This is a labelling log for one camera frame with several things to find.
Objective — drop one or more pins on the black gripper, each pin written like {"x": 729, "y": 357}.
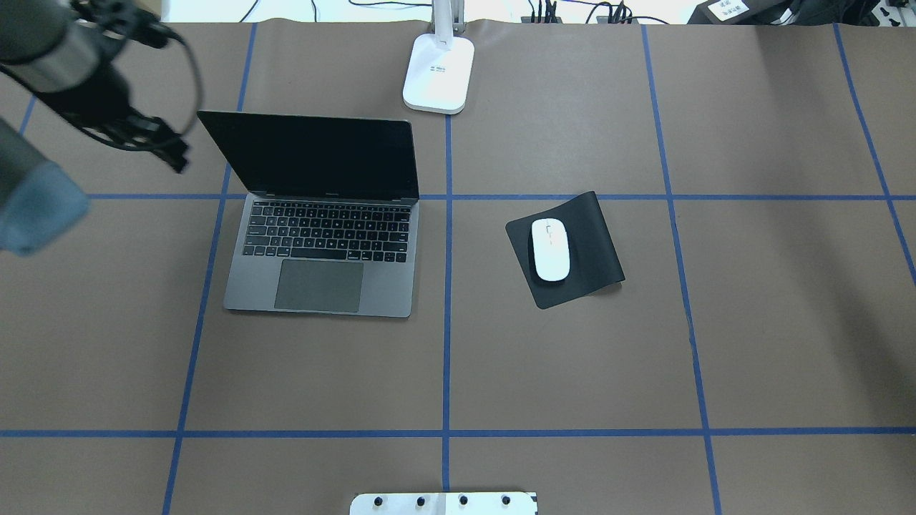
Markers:
{"x": 87, "y": 98}

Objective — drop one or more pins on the grey laptop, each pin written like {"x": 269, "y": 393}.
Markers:
{"x": 331, "y": 220}

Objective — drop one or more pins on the white computer mouse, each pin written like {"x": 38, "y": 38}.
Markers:
{"x": 550, "y": 249}

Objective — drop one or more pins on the black mouse pad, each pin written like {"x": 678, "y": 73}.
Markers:
{"x": 594, "y": 263}

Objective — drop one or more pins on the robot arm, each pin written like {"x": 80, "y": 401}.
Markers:
{"x": 63, "y": 54}

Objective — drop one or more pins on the white desk lamp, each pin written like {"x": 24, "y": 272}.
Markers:
{"x": 440, "y": 64}

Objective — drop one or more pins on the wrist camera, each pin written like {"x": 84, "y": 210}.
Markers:
{"x": 118, "y": 22}

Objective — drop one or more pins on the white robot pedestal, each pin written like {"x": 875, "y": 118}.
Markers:
{"x": 480, "y": 502}

